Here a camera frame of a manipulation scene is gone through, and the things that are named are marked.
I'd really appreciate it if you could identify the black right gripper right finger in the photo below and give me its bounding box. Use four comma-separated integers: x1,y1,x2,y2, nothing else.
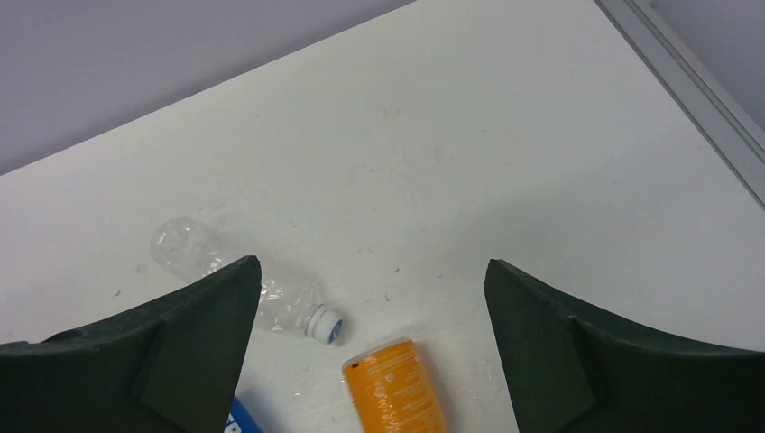
484,260,764,432

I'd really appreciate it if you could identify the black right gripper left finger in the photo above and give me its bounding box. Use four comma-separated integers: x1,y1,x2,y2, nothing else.
1,255,262,432

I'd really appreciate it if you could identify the Pepsi bottle blue label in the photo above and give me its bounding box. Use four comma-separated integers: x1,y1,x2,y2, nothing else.
224,397,263,433

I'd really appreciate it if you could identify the clear crushed plastic bottle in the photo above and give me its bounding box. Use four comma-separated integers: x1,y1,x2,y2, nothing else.
150,216,346,345

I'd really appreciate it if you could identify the orange juice bottle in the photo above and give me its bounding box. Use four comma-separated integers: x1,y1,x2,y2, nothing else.
342,337,447,433

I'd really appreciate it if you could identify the aluminium table edge rail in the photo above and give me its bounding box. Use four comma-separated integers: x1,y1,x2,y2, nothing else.
594,0,764,207

